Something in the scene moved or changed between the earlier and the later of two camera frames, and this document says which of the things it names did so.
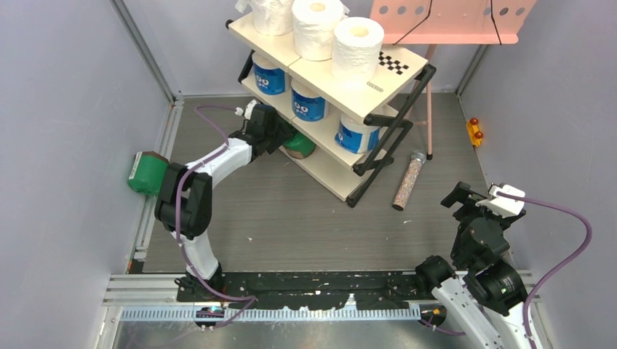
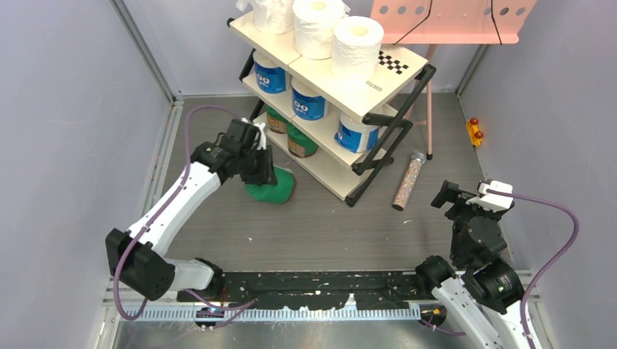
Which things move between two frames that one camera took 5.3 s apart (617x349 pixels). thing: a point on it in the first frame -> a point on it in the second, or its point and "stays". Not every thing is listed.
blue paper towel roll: [269, 78] stays
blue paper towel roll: [306, 105] stays
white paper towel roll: [313, 22] stays
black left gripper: [284, 134] -> [265, 175]
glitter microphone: [418, 158] stays
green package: [148, 173] -> [280, 193]
